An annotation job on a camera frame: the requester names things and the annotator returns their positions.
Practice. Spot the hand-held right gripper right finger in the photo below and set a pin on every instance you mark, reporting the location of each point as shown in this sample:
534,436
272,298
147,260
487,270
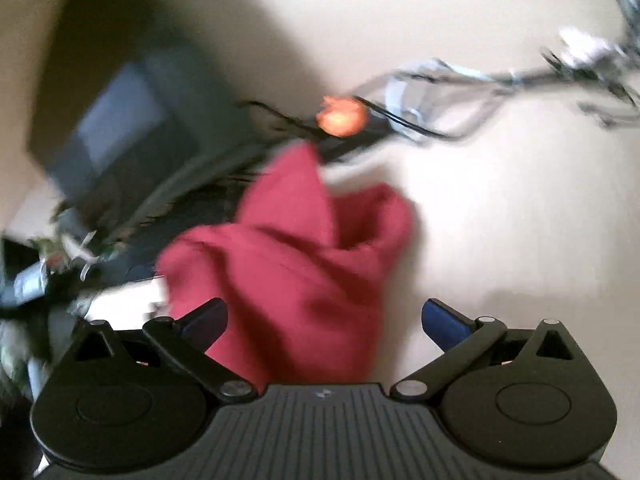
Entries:
442,325

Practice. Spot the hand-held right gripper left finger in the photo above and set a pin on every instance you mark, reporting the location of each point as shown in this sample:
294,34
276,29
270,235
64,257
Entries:
207,324

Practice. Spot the red fleece hooded garment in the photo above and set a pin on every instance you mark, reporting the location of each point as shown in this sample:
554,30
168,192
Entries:
300,285

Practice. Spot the black computer monitor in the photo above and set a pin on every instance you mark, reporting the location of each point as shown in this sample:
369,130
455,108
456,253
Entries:
140,125

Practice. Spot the orange pumpkin figurine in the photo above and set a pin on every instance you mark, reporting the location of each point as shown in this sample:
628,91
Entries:
342,116

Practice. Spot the crumpled pale wrapper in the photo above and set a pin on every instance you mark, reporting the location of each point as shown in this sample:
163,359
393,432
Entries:
585,47

